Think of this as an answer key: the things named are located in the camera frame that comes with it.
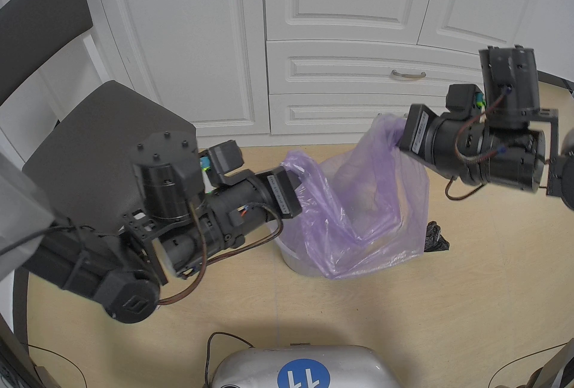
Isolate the purple plastic bag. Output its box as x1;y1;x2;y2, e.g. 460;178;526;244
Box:
280;113;431;280

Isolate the white chair dark grey seat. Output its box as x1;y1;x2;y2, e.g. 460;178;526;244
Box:
0;0;198;243

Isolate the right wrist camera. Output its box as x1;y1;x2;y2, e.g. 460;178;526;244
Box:
446;83;489;123

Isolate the white trash bin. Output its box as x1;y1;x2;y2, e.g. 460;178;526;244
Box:
274;152;427;278

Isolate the white wardrobe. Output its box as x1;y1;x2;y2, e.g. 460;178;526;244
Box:
67;0;574;149

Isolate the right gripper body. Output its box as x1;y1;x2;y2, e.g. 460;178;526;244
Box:
398;103;545;194

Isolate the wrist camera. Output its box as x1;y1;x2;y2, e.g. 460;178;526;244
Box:
446;83;489;123
199;140;257;190

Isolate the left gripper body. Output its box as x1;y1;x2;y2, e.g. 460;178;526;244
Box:
207;166;302;250

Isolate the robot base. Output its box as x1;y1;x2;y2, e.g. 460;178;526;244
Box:
211;343;404;388

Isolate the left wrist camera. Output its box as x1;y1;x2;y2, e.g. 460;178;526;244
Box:
199;140;257;190

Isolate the black cable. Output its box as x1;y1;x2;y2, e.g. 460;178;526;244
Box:
489;341;570;388
204;332;256;387
28;344;87;388

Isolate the crumpled black plastic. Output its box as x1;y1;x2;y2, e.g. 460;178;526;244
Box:
424;220;450;253

